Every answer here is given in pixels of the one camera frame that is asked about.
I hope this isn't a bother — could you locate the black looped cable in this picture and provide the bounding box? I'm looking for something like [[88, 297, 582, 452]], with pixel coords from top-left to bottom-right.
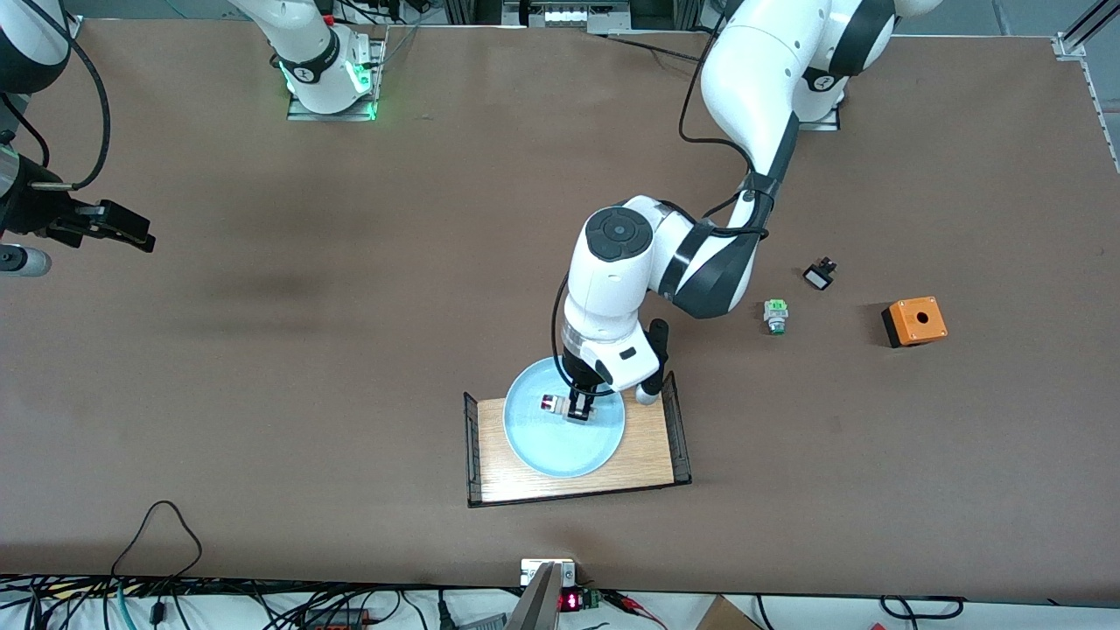
[[109, 500, 204, 624]]

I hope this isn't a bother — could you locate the brown cardboard piece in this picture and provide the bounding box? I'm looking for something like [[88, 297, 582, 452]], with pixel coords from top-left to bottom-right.
[[696, 595, 767, 630]]

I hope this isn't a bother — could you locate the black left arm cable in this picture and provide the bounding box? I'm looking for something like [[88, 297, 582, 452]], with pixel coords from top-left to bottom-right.
[[551, 26, 775, 390]]

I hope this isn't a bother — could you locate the light blue plate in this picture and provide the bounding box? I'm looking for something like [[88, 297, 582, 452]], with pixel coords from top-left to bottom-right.
[[504, 355, 627, 479]]

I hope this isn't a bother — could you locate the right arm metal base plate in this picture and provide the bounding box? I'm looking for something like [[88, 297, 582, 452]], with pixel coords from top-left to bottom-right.
[[287, 35, 387, 122]]

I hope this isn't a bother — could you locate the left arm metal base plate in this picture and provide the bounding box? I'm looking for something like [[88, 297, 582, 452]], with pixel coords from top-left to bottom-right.
[[794, 101, 843, 132]]

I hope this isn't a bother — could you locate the black curled cable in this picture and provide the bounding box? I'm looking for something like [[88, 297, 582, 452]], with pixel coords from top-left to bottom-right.
[[878, 595, 965, 620]]

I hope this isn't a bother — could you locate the black cable to arm base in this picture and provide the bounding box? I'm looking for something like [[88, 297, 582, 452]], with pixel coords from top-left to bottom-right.
[[604, 33, 714, 64]]

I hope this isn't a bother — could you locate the orange button enclosure box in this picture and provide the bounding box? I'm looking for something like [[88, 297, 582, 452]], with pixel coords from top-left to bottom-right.
[[881, 297, 949, 349]]

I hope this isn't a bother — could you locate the wooden tray with mesh sides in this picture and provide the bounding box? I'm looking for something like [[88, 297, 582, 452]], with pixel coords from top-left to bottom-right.
[[463, 371, 693, 509]]

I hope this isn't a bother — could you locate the white red contact block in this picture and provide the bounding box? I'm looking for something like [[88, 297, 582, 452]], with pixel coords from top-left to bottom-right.
[[541, 394, 598, 423]]

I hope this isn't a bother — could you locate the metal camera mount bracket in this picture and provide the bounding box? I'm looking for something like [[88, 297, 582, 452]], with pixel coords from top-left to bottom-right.
[[507, 558, 577, 630]]

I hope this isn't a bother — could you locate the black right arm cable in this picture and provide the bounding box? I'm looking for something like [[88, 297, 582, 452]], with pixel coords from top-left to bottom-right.
[[0, 0, 112, 192]]

